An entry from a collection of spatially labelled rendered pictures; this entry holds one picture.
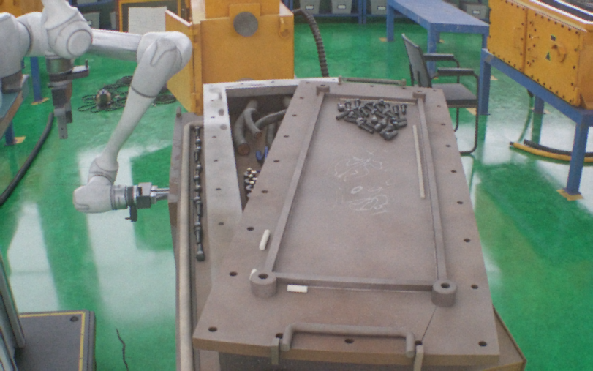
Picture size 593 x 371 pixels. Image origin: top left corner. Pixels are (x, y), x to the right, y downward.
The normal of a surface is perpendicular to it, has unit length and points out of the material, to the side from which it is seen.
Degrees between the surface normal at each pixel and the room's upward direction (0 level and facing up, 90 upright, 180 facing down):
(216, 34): 90
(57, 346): 0
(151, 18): 90
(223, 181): 0
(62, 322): 0
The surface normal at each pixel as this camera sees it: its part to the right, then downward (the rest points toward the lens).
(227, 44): 0.18, 0.44
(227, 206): 0.00, -0.90
